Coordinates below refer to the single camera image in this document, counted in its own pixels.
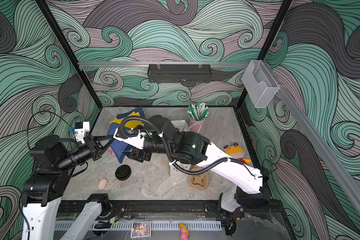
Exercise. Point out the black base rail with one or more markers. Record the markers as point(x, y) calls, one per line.
point(199, 208)

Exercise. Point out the brown pulp cup carrier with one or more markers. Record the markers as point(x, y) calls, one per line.
point(199, 182)

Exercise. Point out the yellow plush doll red dress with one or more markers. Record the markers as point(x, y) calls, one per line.
point(237, 152)

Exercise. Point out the navy blue napkin stack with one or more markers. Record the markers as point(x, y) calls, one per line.
point(140, 110)

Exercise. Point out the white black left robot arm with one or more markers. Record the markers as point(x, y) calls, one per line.
point(41, 198)

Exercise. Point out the clear acrylic wall holder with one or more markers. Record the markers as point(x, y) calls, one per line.
point(261, 83)

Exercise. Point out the yellow napkin stack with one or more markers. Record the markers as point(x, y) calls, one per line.
point(131, 124)

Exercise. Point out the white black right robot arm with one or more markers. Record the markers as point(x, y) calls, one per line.
point(249, 191)

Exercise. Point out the black wall shelf tray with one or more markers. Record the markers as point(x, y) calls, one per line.
point(179, 74)

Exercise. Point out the aluminium wall rail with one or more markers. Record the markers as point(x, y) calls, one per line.
point(126, 64)

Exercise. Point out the pink yellow small toy figure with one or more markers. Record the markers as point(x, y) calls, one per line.
point(184, 235)

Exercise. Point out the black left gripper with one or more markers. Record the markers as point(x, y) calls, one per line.
point(93, 143)

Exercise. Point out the green white wrapped straws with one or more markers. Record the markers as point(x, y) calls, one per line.
point(198, 112)

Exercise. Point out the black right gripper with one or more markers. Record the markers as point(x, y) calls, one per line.
point(142, 152)

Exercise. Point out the pink oval soap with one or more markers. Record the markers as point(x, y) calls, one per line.
point(103, 183)

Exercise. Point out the colourful picture card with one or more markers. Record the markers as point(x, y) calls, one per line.
point(141, 229)

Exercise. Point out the pink metal straw bucket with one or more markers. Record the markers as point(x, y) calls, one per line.
point(197, 126)

